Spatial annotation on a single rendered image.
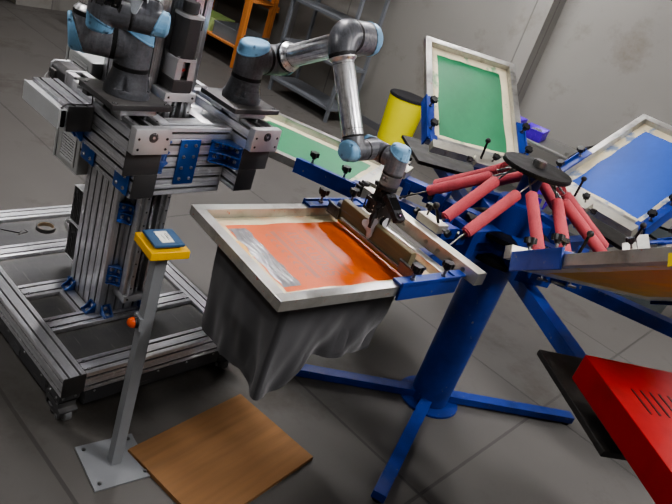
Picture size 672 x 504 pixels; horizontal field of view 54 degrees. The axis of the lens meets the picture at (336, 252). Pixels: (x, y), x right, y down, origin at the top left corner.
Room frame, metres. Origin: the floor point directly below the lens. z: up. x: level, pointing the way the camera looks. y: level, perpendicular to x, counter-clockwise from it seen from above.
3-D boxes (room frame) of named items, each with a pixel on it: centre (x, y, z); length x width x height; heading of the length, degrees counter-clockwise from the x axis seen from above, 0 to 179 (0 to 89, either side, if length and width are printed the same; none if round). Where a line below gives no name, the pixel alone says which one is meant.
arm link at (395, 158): (2.26, -0.09, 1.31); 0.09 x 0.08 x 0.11; 58
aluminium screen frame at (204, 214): (2.09, 0.03, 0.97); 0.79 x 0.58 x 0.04; 136
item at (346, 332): (1.91, -0.07, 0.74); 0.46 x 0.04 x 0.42; 136
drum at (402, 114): (6.98, -0.18, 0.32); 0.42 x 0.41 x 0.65; 54
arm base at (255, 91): (2.50, 0.55, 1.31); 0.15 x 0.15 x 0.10
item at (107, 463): (1.77, 0.51, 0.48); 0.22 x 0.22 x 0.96; 46
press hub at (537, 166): (2.85, -0.70, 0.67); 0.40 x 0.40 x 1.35
